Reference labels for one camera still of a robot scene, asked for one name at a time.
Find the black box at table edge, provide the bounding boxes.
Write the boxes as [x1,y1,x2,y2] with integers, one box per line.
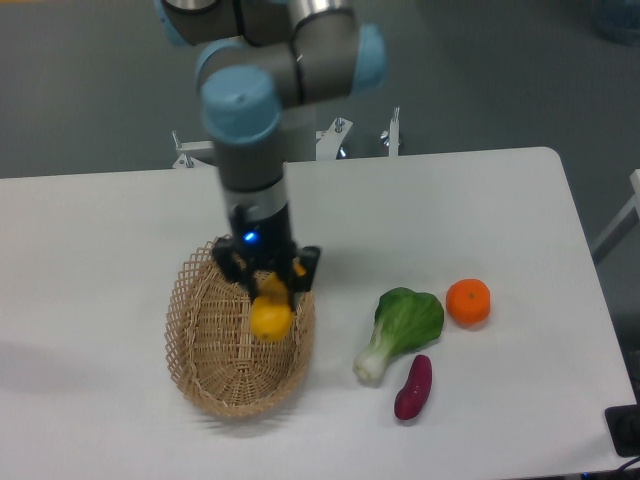
[604,404,639,458]

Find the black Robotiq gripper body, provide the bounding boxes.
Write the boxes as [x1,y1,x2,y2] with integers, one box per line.
[229,205,297,276]

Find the woven wicker basket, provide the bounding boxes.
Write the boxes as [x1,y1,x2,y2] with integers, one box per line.
[165,241,315,418]

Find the white frame at right edge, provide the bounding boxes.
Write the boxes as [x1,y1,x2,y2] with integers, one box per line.
[590,169,639,265]

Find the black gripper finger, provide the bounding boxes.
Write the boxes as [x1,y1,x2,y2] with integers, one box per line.
[211,236,258,301]
[279,246,321,306]

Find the purple sweet potato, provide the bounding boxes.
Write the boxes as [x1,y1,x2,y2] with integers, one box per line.
[394,354,433,421]

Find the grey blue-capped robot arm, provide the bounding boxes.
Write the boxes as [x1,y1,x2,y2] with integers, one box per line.
[155,1,387,307]

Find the blue container in corner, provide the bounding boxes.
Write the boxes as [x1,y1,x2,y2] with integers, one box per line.
[591,0,639,46]

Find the green bok choy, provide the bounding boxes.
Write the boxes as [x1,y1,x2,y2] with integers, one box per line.
[353,287,444,384]

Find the orange tangerine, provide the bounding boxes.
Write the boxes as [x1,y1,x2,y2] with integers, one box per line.
[445,278,491,326]

